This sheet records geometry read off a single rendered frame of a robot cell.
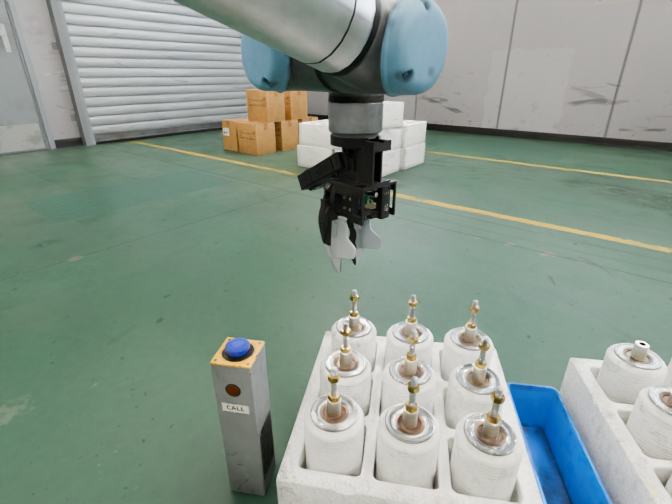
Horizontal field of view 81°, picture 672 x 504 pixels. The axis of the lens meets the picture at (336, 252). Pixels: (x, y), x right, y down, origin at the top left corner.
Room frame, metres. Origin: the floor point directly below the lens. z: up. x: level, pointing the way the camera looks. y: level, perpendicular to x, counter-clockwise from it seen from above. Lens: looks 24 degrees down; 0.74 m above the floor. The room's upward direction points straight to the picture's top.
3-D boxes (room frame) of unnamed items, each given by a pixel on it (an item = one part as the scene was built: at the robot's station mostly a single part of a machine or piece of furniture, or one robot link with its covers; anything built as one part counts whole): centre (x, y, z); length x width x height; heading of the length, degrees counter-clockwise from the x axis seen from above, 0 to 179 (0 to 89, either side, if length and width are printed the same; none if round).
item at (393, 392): (0.56, -0.13, 0.16); 0.10 x 0.10 x 0.18
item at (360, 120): (0.57, -0.03, 0.68); 0.08 x 0.08 x 0.05
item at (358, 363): (0.58, -0.02, 0.25); 0.08 x 0.08 x 0.01
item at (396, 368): (0.56, -0.13, 0.25); 0.08 x 0.08 x 0.01
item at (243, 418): (0.54, 0.16, 0.16); 0.07 x 0.07 x 0.31; 80
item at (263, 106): (4.26, 0.71, 0.45); 0.30 x 0.24 x 0.30; 53
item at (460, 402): (0.54, -0.25, 0.16); 0.10 x 0.10 x 0.18
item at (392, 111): (3.27, -0.26, 0.45); 0.39 x 0.39 x 0.18; 52
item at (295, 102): (4.55, 0.50, 0.45); 0.30 x 0.24 x 0.30; 49
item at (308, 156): (3.53, 0.07, 0.09); 0.39 x 0.39 x 0.18; 52
